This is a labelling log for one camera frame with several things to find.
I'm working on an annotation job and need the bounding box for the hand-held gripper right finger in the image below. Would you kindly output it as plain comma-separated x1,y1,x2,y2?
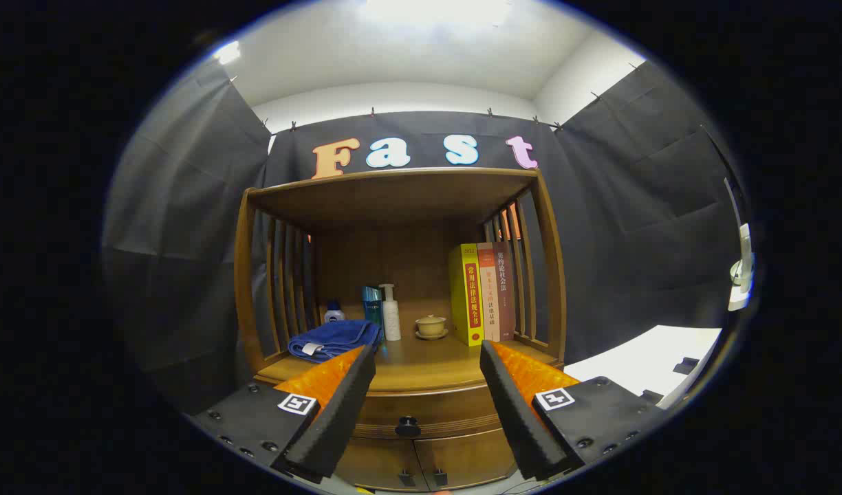
479,340,669,481

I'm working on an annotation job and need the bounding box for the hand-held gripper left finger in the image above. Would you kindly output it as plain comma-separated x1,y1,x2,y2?
191,345,377,484

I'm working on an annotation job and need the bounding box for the wooden drawer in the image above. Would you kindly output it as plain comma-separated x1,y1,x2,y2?
352,385,510,441

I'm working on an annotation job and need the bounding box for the wooden cabinet door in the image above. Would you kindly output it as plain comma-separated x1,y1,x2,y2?
414,430,518,490
335,439,429,492

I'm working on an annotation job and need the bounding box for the wooden countertop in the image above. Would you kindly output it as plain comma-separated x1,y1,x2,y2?
256,297,563,394

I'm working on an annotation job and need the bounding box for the white drawer cabinet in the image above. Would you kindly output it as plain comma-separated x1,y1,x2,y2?
564,324,723,410

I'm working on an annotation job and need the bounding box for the wooden cabinet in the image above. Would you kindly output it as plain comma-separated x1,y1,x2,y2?
234,167,568,492

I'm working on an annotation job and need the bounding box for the blue folded towel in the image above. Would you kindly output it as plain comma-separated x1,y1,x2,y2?
288,320,384,364

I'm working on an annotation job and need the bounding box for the white pump bottle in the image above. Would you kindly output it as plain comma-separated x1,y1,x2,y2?
379,283,402,342

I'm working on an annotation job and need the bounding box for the orange and white book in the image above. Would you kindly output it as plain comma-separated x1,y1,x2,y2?
477,242,502,342

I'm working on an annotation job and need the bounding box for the beige lidded teacup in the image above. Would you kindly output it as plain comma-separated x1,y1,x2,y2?
415,315,450,341

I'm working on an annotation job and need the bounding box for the brown book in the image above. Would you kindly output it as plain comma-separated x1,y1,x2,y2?
492,241,517,341

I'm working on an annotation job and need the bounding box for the thick yellow book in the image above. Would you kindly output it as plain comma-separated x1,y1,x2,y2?
449,243,486,347

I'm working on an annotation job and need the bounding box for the white wall device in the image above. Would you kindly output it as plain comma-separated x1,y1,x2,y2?
724,177,756,311

